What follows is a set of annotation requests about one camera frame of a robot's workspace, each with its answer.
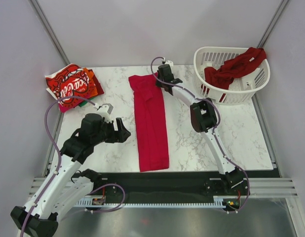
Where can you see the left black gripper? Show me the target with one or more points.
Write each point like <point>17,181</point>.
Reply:
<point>122,134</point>

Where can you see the dark red folded t-shirt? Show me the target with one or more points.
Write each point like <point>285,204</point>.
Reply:
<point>99,88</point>

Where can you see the light blue cable duct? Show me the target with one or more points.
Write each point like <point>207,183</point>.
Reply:
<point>215,202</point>

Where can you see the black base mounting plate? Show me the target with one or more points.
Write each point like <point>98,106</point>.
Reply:
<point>168,186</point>

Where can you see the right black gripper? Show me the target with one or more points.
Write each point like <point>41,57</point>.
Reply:
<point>158,84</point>

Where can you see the green folded t-shirt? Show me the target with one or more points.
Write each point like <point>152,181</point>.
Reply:
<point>83,103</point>

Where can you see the orange folded t-shirt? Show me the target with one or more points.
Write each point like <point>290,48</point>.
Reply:
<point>93,88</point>

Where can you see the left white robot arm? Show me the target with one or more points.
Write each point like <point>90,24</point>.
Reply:
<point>42,214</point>

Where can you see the bright red t-shirt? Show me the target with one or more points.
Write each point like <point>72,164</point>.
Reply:
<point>150,122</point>

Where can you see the aluminium extrusion rail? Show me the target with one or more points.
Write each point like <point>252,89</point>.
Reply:
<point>272,188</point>

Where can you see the red coca-cola print t-shirt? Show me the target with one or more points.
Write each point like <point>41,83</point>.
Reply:
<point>68,82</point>

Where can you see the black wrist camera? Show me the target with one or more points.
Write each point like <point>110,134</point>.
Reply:
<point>165,73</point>
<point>90,126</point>

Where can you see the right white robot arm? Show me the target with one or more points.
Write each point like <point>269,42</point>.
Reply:
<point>205,119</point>

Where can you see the white plastic laundry basket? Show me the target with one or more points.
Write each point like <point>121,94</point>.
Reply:
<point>241,89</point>

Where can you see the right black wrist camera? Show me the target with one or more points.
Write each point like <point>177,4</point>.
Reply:
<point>165,73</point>

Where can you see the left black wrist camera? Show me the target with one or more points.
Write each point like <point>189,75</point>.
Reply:
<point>90,126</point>

